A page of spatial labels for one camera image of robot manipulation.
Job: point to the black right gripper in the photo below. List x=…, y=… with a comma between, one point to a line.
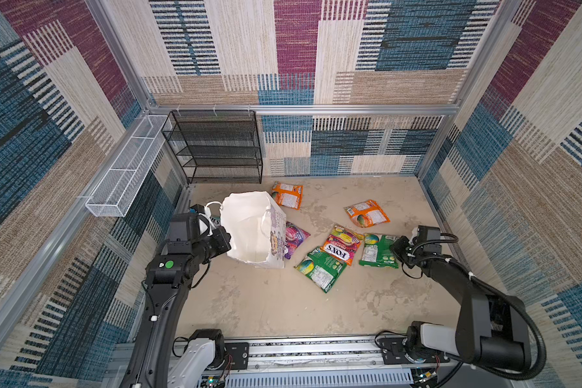
x=395, y=247

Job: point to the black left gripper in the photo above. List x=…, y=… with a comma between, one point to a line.
x=221, y=236

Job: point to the green snack bag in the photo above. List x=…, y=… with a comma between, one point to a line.
x=377, y=251
x=321, y=268

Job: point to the white paper bag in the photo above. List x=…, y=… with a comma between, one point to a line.
x=257, y=226

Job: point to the orange snack bag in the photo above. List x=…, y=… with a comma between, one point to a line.
x=366, y=214
x=288, y=195

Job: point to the red yellow Fox's bag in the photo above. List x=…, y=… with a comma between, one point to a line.
x=343, y=244

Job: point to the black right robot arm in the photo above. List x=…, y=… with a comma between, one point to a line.
x=494, y=332

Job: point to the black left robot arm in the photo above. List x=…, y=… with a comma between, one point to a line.
x=168, y=282

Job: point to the purple Fox's candy bag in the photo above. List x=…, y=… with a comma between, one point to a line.
x=295, y=237

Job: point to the black mesh shelf rack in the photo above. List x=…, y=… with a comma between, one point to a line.
x=221, y=147

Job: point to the white wire basket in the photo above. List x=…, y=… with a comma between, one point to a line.
x=117, y=190

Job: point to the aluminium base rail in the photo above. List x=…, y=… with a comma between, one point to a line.
x=208, y=360

